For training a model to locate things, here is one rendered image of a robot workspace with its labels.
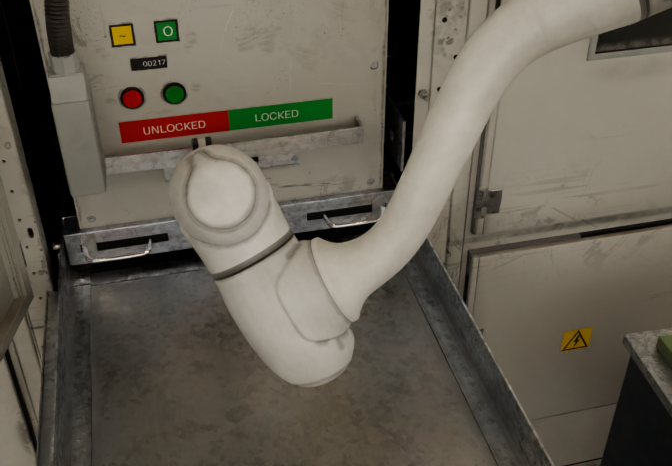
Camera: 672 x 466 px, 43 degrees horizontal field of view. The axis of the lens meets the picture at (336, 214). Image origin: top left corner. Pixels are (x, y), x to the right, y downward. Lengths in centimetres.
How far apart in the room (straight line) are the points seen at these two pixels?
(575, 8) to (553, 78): 48
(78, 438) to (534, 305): 86
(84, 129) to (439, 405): 59
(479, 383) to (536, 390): 61
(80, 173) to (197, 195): 37
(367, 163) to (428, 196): 50
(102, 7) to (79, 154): 20
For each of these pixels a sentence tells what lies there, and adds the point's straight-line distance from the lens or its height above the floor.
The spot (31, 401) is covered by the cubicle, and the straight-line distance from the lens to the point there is 156.
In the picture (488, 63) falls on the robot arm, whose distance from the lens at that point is 86.
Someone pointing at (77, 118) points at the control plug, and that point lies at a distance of 114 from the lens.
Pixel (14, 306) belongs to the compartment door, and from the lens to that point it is 139.
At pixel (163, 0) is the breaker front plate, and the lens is 120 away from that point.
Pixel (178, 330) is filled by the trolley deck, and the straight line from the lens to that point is 127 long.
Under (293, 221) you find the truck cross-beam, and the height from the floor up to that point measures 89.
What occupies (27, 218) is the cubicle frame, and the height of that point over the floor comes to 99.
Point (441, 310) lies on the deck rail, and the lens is 128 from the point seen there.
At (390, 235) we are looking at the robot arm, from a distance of 89.
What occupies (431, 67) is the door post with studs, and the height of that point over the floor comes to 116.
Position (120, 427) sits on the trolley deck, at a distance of 116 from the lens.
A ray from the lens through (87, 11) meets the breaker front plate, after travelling 120.
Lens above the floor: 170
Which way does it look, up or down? 35 degrees down
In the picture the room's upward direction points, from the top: straight up
